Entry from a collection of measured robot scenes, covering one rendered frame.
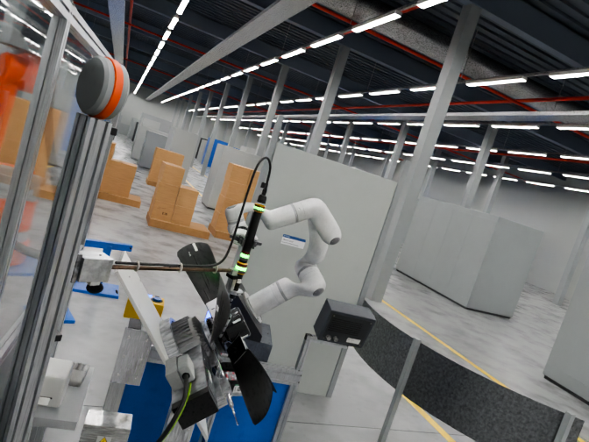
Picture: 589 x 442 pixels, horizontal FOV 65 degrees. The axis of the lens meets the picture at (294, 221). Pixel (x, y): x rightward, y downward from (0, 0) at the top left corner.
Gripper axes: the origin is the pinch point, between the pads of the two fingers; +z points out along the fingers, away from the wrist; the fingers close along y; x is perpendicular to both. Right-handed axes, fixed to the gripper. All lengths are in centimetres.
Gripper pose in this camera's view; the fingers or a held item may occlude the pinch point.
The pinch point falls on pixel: (248, 243)
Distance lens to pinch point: 182.1
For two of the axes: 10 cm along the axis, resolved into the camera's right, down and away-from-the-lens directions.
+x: 3.0, -9.5, -1.0
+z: 2.7, 1.8, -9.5
